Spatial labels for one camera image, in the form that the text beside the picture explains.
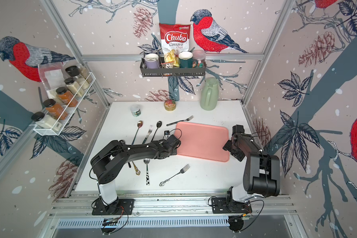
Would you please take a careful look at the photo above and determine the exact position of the black spoon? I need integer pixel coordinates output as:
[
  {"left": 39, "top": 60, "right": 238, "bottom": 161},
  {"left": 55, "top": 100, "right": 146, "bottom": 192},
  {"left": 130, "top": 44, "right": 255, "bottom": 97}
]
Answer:
[{"left": 151, "top": 121, "right": 162, "bottom": 141}]

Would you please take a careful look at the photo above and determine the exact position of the silver spoon patterned handle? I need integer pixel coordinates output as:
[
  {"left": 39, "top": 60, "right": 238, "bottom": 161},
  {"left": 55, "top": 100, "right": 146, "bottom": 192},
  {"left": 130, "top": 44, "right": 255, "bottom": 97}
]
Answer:
[{"left": 143, "top": 159, "right": 150, "bottom": 186}]

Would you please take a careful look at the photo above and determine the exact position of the silver fork teal handle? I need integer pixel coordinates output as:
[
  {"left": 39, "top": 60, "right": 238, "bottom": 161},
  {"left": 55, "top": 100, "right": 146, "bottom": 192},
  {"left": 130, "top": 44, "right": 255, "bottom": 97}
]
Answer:
[{"left": 142, "top": 125, "right": 153, "bottom": 144}]

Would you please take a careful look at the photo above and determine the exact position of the silver fork ornate handle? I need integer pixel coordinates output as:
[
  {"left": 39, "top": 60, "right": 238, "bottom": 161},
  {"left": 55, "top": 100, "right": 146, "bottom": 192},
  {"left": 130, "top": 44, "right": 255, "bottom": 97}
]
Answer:
[{"left": 159, "top": 164, "right": 190, "bottom": 186}]

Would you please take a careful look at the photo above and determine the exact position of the pink plastic tray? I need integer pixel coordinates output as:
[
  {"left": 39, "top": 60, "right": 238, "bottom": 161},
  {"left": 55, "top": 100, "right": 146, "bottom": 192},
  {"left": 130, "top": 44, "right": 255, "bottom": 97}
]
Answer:
[{"left": 175, "top": 122, "right": 230, "bottom": 163}]

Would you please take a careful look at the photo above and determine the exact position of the gold fork ornate handle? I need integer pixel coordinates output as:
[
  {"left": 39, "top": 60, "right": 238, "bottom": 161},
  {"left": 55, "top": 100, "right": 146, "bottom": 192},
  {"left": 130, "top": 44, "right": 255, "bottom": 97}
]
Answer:
[{"left": 132, "top": 162, "right": 141, "bottom": 176}]

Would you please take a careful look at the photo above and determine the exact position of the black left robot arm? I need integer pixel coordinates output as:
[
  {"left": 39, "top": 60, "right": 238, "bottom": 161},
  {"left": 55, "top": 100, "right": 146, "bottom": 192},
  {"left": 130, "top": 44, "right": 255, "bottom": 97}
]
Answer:
[{"left": 90, "top": 135, "right": 181, "bottom": 206}]

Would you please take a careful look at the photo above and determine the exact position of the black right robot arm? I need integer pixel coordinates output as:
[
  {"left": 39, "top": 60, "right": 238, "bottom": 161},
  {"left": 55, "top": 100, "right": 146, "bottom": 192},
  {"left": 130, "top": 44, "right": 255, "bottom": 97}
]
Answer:
[{"left": 223, "top": 125, "right": 280, "bottom": 203}]

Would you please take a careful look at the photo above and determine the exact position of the dark grey fork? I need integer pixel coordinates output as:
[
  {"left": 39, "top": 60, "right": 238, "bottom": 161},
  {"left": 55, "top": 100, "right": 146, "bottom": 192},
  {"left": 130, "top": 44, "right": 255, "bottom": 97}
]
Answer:
[{"left": 166, "top": 115, "right": 194, "bottom": 127}]

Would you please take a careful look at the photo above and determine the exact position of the small white jar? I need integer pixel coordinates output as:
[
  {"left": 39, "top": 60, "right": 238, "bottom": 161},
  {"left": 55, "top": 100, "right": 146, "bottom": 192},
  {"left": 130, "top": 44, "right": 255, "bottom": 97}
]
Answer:
[{"left": 131, "top": 105, "right": 141, "bottom": 117}]

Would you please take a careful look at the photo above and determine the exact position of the green plastic jug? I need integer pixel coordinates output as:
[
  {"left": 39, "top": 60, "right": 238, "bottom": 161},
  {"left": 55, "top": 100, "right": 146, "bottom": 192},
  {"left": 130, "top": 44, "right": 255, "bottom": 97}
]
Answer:
[{"left": 200, "top": 77, "right": 219, "bottom": 111}]

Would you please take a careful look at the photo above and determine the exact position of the yellow snack packet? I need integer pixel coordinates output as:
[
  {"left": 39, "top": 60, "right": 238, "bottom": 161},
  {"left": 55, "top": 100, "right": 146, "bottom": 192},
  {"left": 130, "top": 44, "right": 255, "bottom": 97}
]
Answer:
[{"left": 164, "top": 50, "right": 180, "bottom": 68}]

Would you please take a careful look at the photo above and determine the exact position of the purple mug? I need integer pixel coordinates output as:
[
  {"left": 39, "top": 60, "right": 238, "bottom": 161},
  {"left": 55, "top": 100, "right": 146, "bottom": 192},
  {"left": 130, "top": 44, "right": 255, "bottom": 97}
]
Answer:
[{"left": 144, "top": 54, "right": 160, "bottom": 69}]

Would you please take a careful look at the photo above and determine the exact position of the dark green mug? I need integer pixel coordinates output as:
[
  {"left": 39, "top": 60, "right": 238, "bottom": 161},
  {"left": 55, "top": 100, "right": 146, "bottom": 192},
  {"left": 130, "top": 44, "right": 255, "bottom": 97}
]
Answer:
[{"left": 178, "top": 52, "right": 193, "bottom": 68}]

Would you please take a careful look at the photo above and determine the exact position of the pink lidded jar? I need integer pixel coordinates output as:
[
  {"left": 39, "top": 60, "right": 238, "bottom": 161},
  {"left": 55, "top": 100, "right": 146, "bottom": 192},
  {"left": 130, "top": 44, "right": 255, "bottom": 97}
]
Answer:
[{"left": 192, "top": 50, "right": 206, "bottom": 68}]

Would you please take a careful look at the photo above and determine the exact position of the beige spice jar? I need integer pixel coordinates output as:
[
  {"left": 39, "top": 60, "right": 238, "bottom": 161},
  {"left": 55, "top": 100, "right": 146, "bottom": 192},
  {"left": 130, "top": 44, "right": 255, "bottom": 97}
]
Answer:
[{"left": 64, "top": 77, "right": 84, "bottom": 97}]

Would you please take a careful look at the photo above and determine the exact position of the red Chuba chips bag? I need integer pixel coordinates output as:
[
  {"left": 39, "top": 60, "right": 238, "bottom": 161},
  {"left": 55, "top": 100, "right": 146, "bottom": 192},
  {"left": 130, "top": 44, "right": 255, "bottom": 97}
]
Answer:
[{"left": 159, "top": 23, "right": 191, "bottom": 55}]

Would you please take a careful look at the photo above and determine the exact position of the red-orange spice jar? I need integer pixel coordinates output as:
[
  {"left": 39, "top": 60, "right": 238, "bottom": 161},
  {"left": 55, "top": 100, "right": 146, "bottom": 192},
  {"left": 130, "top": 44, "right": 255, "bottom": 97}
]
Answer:
[{"left": 56, "top": 87, "right": 78, "bottom": 108}]

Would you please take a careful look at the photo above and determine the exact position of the clear acrylic spice rack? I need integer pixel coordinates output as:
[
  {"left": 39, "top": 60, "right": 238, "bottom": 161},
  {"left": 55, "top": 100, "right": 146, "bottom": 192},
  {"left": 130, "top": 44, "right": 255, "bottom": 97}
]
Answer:
[{"left": 33, "top": 72, "right": 96, "bottom": 136}]

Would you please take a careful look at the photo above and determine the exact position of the large black-lid spice jar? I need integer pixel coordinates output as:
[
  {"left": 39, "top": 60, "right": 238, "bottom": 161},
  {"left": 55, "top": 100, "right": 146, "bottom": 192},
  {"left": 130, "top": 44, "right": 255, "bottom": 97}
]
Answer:
[{"left": 65, "top": 65, "right": 90, "bottom": 90}]

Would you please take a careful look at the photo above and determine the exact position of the orange spice jar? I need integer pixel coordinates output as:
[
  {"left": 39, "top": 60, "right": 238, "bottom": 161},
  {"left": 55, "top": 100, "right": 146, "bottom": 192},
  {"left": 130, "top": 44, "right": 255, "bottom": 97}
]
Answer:
[{"left": 43, "top": 99, "right": 68, "bottom": 120}]

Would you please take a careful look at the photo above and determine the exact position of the white spice jar front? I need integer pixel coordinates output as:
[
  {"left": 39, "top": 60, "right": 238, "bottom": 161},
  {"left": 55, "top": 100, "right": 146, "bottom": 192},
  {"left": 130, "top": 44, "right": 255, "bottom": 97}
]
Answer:
[{"left": 31, "top": 112, "right": 62, "bottom": 132}]

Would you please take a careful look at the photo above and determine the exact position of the clear plastic bag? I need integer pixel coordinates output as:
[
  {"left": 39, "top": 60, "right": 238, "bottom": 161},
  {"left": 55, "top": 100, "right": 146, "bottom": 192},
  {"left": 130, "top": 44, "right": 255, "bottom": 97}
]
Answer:
[{"left": 38, "top": 62, "right": 65, "bottom": 99}]

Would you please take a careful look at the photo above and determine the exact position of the copper spoon blue handle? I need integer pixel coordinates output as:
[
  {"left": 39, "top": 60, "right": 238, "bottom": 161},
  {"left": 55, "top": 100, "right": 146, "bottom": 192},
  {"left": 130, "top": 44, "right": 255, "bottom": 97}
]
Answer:
[{"left": 132, "top": 121, "right": 143, "bottom": 145}]

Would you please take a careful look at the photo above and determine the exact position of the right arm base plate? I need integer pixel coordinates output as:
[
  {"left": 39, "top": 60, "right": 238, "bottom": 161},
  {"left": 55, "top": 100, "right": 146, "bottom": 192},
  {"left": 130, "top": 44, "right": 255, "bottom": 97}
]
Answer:
[{"left": 207, "top": 196, "right": 252, "bottom": 214}]

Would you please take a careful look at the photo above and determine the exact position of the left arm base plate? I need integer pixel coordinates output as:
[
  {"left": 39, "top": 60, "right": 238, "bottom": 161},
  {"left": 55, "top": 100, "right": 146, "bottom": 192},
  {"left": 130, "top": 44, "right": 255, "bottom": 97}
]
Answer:
[{"left": 92, "top": 198, "right": 135, "bottom": 216}]

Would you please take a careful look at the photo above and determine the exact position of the black wall shelf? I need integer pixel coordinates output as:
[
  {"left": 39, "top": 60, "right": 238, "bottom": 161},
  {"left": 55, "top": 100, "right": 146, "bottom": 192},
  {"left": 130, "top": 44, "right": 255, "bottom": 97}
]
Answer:
[{"left": 140, "top": 58, "right": 207, "bottom": 77}]

